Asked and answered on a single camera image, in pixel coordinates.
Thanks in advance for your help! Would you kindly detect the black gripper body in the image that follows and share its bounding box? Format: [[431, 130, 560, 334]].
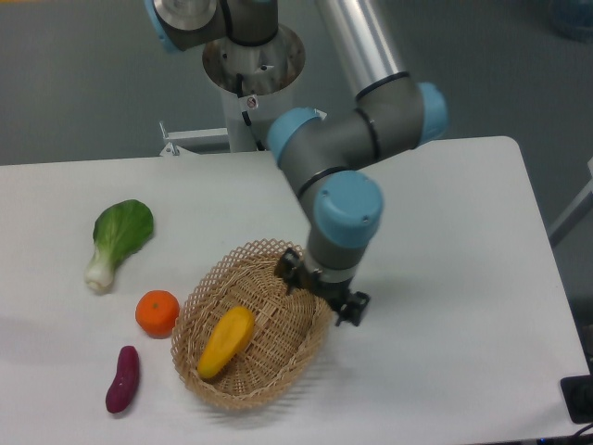
[[296, 261, 357, 312]]

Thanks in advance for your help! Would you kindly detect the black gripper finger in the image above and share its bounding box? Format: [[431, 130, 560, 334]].
[[276, 248, 301, 296], [334, 291, 371, 326]]

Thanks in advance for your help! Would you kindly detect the yellow mango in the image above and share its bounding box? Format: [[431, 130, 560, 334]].
[[196, 306, 255, 380]]

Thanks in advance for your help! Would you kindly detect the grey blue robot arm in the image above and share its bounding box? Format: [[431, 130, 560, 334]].
[[145, 1, 448, 324]]

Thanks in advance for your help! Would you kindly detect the woven wicker basket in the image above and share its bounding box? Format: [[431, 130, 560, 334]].
[[171, 239, 334, 410]]

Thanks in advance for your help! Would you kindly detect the orange tangerine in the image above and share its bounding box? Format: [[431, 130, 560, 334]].
[[135, 290, 180, 338]]

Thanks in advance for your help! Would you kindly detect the green bok choy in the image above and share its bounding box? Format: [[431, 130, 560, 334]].
[[84, 199, 154, 294]]

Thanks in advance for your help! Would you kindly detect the purple sweet potato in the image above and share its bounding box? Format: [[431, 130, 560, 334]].
[[106, 346, 140, 413]]

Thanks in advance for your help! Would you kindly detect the white metal leg right edge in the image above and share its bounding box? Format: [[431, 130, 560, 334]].
[[548, 159, 592, 248]]

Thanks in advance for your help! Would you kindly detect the black device at table corner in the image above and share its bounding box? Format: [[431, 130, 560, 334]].
[[560, 375, 592, 424]]

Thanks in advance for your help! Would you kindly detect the white metal base frame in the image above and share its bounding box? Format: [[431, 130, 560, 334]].
[[158, 121, 230, 157]]

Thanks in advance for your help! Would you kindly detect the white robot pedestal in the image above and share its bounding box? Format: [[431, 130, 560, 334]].
[[202, 25, 306, 152]]

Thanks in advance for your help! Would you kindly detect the black pedestal cable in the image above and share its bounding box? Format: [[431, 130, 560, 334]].
[[234, 72, 267, 152]]

